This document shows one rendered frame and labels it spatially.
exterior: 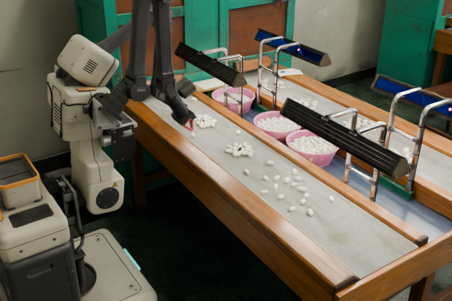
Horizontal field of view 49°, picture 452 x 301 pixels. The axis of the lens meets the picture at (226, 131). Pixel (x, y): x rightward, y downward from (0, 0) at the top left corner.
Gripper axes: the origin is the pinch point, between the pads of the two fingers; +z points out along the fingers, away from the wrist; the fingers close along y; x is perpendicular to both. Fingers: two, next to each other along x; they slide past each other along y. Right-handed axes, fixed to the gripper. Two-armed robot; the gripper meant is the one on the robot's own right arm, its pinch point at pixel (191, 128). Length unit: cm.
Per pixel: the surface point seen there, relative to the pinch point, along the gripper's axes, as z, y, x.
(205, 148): 32.2, 22.1, -6.8
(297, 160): 42, -16, -32
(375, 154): 8, -68, -34
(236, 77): 8.4, 19.1, -37.2
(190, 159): 23.6, 12.8, 4.7
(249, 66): 60, 89, -80
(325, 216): 37, -52, -15
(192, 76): 42, 96, -44
